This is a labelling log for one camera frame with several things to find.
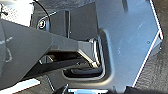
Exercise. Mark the small white box blue middle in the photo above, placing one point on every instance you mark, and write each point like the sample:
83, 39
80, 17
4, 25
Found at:
86, 91

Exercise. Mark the round silver base bolt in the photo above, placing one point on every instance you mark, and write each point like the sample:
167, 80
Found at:
41, 24

